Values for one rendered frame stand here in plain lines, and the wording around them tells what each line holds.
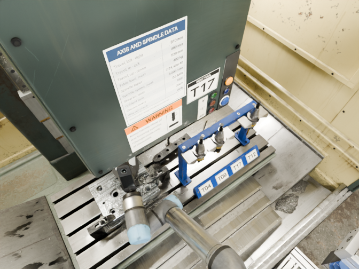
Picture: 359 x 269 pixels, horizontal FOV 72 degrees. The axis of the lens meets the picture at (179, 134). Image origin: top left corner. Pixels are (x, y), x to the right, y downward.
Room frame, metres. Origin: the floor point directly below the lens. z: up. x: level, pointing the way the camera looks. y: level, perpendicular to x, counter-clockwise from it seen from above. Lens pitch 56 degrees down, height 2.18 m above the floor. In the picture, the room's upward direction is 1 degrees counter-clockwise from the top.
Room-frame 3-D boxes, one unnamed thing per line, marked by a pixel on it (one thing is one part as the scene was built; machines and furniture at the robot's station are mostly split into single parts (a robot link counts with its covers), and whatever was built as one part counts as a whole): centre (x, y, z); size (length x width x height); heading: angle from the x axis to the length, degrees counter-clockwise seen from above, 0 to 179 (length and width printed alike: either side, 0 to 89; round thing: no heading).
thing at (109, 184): (0.47, 0.29, 0.97); 0.29 x 0.23 x 0.05; 124
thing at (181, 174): (0.56, -0.01, 1.05); 0.10 x 0.05 x 0.30; 34
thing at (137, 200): (0.29, 0.17, 1.29); 0.08 x 0.05 x 0.08; 105
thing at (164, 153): (0.72, 0.05, 0.93); 0.26 x 0.05 x 0.06; 129
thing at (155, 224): (0.23, 0.14, 1.18); 0.11 x 0.08 x 0.11; 130
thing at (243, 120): (0.70, -0.32, 1.21); 0.07 x 0.05 x 0.01; 34
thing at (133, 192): (0.37, 0.19, 1.28); 0.12 x 0.08 x 0.09; 15
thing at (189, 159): (0.52, -0.04, 1.21); 0.07 x 0.05 x 0.01; 34
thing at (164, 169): (0.54, 0.12, 0.97); 0.13 x 0.03 x 0.15; 124
